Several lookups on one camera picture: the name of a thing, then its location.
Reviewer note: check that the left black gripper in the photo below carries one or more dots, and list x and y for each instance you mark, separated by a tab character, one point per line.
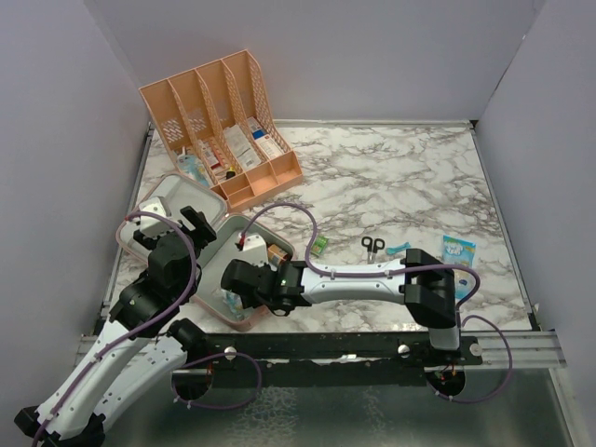
202	228

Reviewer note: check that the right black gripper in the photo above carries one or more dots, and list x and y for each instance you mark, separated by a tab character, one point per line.
251	304

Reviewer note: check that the pink medicine kit case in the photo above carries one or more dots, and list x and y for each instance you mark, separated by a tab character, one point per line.
173	192

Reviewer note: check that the brown medicine bottle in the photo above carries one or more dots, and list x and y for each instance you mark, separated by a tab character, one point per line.
277	256

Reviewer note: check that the clear bandage bag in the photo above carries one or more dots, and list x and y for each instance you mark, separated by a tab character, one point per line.
234	303

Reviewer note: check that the small green box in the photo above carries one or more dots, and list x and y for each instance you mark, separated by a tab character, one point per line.
319	246

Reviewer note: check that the black handled scissors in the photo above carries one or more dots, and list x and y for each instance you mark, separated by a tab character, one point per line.
372	246

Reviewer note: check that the small teal strip packet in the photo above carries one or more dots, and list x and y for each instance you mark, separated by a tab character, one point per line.
391	251

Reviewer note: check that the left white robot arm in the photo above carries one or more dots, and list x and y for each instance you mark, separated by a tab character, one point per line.
144	307

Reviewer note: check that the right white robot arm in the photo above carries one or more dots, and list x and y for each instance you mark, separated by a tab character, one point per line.
420	282

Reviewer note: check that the red white medicine box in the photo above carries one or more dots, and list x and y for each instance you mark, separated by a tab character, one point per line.
212	156

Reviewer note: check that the blue white medicine box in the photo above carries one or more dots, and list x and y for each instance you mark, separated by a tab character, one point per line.
263	139

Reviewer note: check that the blue patterned pouch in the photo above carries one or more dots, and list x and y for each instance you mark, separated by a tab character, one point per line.
192	167

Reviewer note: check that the small dark bottle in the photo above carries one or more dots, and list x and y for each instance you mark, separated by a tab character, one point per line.
229	174

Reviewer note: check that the orange plastic file organizer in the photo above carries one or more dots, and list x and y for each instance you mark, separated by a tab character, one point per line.
198	104

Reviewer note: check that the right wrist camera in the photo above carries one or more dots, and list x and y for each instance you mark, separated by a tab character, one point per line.
254	250

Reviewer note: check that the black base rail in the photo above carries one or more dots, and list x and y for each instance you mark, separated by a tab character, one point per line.
317	359

